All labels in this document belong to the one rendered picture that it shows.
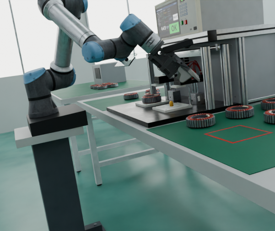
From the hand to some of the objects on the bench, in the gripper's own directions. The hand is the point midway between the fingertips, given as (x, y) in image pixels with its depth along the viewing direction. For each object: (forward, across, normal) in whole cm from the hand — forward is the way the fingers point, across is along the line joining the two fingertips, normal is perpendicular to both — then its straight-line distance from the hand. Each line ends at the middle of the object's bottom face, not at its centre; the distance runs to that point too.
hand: (198, 78), depth 118 cm
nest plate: (+6, -34, -18) cm, 39 cm away
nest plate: (0, -56, -26) cm, 62 cm away
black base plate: (+6, -45, -23) cm, 51 cm away
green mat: (+36, +5, +12) cm, 38 cm away
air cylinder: (+9, -62, -16) cm, 64 cm away
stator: (+36, -14, +13) cm, 41 cm away
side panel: (+38, -31, +14) cm, 51 cm away
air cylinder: (+15, -40, -9) cm, 43 cm away
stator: (+13, 0, -13) cm, 18 cm away
